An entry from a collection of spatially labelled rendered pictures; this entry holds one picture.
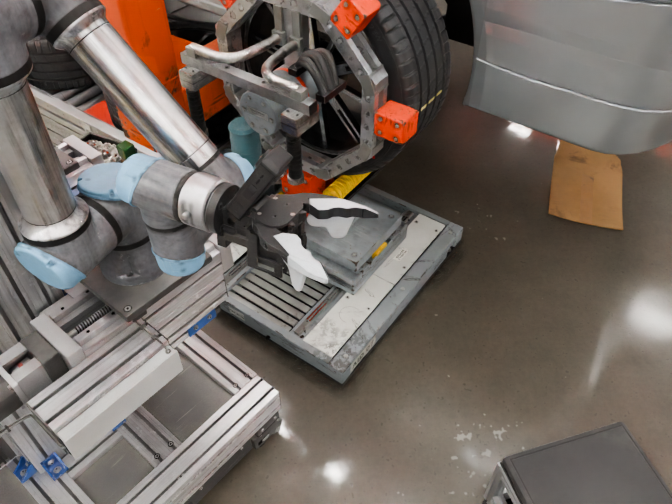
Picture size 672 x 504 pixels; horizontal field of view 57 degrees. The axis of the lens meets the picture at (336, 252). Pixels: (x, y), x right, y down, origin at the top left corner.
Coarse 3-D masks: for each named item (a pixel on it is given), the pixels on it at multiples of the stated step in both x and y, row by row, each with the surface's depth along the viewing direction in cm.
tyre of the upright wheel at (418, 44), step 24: (384, 0) 152; (408, 0) 157; (432, 0) 162; (384, 24) 151; (408, 24) 155; (432, 24) 162; (384, 48) 155; (408, 48) 155; (432, 48) 163; (408, 72) 156; (432, 72) 165; (408, 96) 160; (432, 96) 170; (432, 120) 186; (384, 144) 174; (408, 144) 183; (360, 168) 186
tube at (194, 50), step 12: (276, 12) 157; (276, 24) 159; (276, 36) 160; (192, 48) 156; (204, 48) 155; (252, 48) 155; (264, 48) 157; (216, 60) 154; (228, 60) 153; (240, 60) 154
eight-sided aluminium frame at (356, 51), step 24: (240, 0) 163; (264, 0) 158; (288, 0) 153; (312, 0) 149; (336, 0) 150; (216, 24) 174; (240, 24) 174; (240, 48) 181; (360, 48) 156; (360, 72) 154; (384, 72) 155; (240, 96) 189; (384, 96) 159; (264, 144) 193; (360, 144) 168; (312, 168) 187; (336, 168) 180
